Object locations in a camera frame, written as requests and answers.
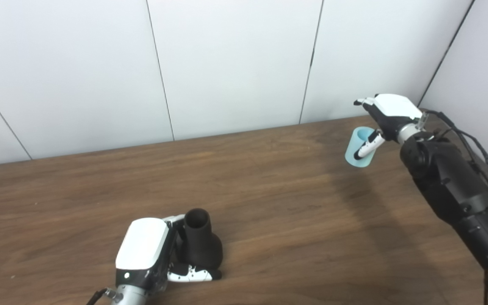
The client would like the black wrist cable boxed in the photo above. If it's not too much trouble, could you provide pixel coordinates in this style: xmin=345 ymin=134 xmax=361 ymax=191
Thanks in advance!
xmin=85 ymin=288 xmax=109 ymax=305
xmin=418 ymin=109 xmax=488 ymax=208

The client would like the black flared nozzle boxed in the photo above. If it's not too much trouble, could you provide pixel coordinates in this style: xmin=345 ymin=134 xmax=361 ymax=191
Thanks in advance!
xmin=179 ymin=208 xmax=223 ymax=272

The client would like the light blue cylinder cup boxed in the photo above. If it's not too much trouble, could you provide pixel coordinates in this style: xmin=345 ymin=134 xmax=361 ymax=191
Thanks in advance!
xmin=345 ymin=126 xmax=380 ymax=168

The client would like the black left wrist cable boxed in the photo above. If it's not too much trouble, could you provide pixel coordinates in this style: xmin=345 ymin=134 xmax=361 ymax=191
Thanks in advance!
xmin=85 ymin=288 xmax=109 ymax=305

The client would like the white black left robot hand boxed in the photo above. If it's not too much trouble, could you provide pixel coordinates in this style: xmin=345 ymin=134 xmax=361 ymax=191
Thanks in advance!
xmin=115 ymin=214 xmax=223 ymax=297

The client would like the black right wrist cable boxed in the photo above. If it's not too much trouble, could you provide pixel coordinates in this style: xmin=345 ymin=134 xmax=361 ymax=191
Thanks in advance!
xmin=418 ymin=109 xmax=488 ymax=208

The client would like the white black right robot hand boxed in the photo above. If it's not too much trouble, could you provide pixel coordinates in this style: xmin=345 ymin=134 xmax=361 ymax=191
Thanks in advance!
xmin=353 ymin=94 xmax=423 ymax=161

